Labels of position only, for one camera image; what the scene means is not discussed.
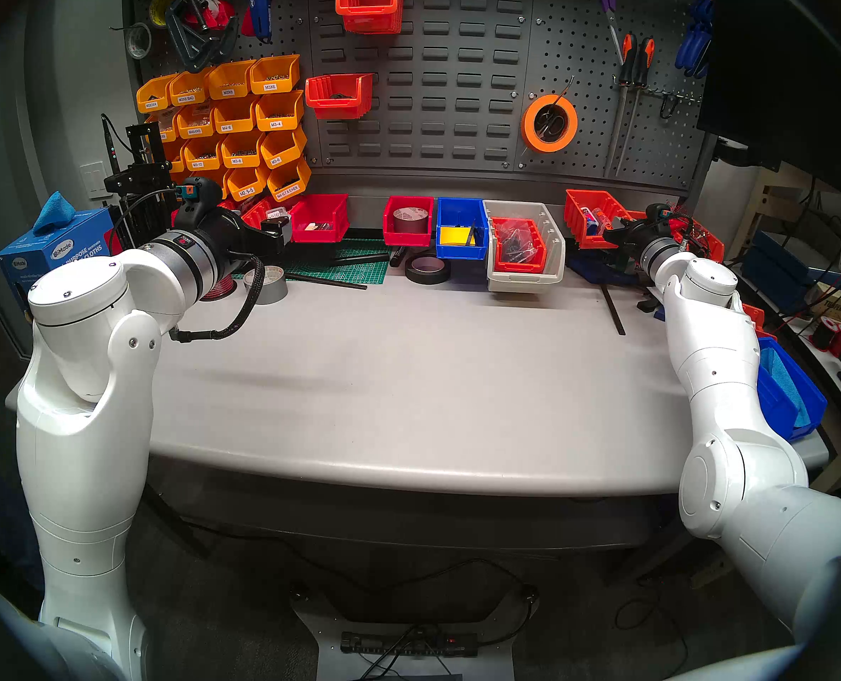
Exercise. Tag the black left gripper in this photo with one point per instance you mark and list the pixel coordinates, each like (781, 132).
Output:
(232, 240)

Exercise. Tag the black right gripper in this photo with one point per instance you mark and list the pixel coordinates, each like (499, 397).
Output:
(647, 236)

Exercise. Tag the red bin with glue sticks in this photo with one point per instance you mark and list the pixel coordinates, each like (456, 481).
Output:
(576, 225)

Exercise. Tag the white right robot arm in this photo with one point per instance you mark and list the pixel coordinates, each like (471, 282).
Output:
(718, 346)

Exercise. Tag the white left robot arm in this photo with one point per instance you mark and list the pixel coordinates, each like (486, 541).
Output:
(80, 438)

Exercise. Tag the red tool bundle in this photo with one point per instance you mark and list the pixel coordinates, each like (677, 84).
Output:
(679, 225)

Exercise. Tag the blue and red hand tool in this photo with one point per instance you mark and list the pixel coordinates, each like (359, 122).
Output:
(257, 13)

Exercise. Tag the clear bag of small parts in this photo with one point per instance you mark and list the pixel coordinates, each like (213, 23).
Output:
(276, 213)

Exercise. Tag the yellow bin labelled M2.5-5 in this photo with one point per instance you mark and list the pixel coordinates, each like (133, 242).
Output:
(246, 183)

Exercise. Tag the blue bar clamp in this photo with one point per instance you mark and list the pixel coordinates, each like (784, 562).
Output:
(594, 272)

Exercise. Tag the yellow bin labelled M4-0.7X6 HEX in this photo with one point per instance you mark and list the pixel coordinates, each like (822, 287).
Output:
(289, 181)

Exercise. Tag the yellow bin labelled M3-8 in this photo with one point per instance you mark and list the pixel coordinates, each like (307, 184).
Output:
(239, 151)

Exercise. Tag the large beige plastic bin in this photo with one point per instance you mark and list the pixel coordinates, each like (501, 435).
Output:
(555, 261)

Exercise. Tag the yellow bin labelled M3-6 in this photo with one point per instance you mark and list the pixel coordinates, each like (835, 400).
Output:
(282, 150)

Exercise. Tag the yellow bin labelled M3-12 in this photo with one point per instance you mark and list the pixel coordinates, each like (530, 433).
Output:
(202, 154)

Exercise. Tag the small black plastic piece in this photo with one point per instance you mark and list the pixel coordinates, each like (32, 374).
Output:
(649, 306)

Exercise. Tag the yellow small parts bin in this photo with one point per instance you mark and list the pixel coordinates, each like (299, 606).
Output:
(152, 98)
(165, 128)
(176, 158)

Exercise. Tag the yellow bin labelled M4-6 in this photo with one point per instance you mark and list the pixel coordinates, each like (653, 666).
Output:
(232, 118)

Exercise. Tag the clear bag of black screws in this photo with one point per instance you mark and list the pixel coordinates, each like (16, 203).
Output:
(516, 245)

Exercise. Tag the yellow bin labelled M3-4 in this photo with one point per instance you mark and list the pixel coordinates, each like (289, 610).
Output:
(278, 113)

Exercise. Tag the yellow bin labelled M4X4X6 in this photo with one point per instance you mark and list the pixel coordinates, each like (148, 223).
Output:
(193, 121)

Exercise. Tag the long black rod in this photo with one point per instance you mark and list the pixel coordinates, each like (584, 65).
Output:
(332, 282)

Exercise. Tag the black metal stand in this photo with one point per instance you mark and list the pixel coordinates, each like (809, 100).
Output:
(136, 179)

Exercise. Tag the black bar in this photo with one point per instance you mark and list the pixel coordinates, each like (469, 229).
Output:
(360, 259)

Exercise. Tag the small metal scissors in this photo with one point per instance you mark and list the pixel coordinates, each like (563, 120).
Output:
(552, 125)

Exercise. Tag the green cutting mat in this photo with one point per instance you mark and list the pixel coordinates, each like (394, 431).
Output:
(364, 272)

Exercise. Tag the black carabiner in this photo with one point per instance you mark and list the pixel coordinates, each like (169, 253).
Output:
(664, 106)

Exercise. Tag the yellow bin labelled M3X8 BRD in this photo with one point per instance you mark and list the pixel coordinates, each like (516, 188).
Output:
(188, 89)

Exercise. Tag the yellow bin labelled M3X6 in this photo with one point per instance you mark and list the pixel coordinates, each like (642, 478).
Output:
(278, 79)

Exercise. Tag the orange tape roll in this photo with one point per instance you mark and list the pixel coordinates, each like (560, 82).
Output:
(528, 123)

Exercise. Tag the black marker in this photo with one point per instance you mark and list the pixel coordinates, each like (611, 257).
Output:
(397, 255)

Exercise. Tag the dark blue crate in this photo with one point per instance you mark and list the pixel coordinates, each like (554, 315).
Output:
(775, 264)

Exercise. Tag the yellow note pad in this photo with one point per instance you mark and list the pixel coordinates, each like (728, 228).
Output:
(452, 236)

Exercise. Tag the small blue plastic bin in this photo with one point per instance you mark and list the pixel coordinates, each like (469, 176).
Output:
(452, 215)

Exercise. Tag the black vise clamp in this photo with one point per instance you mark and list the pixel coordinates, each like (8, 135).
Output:
(193, 52)

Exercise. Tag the black tape roll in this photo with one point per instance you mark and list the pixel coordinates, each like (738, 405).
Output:
(410, 272)

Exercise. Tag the blue cloth in box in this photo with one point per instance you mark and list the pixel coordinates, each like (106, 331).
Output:
(51, 215)

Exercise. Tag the red and white tape roll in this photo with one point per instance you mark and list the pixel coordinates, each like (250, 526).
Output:
(218, 13)

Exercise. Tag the grey tape roll on peg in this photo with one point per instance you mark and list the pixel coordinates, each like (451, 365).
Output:
(129, 42)

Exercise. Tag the blue cleaning cloths box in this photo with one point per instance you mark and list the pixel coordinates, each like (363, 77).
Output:
(37, 250)

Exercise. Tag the yellow tape roll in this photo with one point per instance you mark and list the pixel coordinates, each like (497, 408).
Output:
(153, 13)

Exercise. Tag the grey louvred pegboard panel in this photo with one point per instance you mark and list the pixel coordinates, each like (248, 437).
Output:
(449, 84)

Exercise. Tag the blue cloth in bin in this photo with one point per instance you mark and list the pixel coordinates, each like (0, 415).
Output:
(786, 381)

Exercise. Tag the cardboard box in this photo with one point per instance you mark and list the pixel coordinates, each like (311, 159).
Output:
(836, 305)

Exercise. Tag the black monitor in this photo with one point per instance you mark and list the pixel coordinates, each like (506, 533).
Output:
(782, 62)

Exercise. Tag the large blue plastic bin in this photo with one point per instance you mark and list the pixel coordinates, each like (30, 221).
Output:
(811, 410)

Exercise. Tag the black power strip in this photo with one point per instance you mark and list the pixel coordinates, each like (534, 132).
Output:
(392, 644)

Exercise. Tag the grey duct tape roll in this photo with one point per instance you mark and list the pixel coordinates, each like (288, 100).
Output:
(273, 293)

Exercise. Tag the orange-red wall bin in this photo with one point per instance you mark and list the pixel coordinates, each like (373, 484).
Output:
(339, 108)
(367, 20)

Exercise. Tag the white wall switch plate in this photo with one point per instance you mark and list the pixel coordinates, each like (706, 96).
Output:
(94, 181)

